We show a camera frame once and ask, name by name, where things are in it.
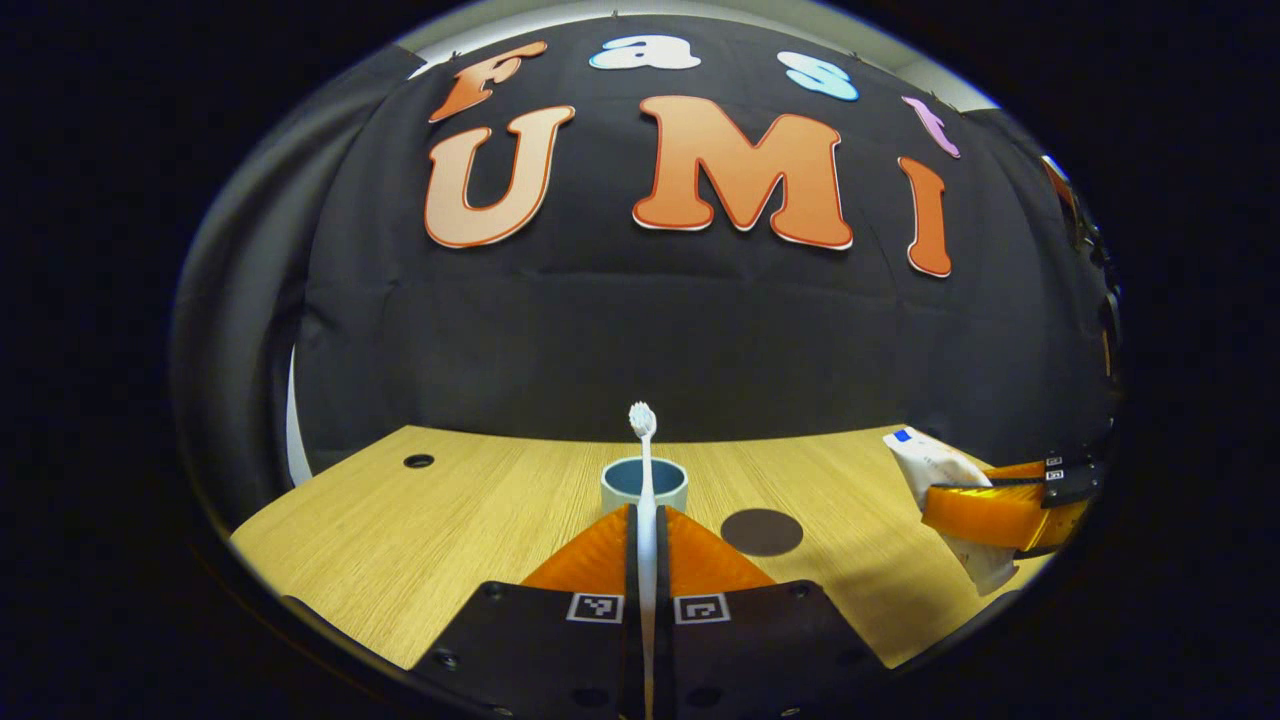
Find white toothbrush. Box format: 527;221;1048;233
628;402;662;720

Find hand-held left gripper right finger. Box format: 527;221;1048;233
655;504;893;720

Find dark brown round coaster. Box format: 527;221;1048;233
720;508;804;557

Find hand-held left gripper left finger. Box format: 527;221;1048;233
410;504;641;720

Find black backdrop cloth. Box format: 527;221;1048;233
295;15;1123;473

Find dark grey side cloth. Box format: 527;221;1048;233
170;48;426;536

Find blue and white cup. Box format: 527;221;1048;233
601;458;689;517

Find wooden desktop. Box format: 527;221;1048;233
230;425;1057;671

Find white toothpaste tube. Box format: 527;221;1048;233
883;427;1021;597

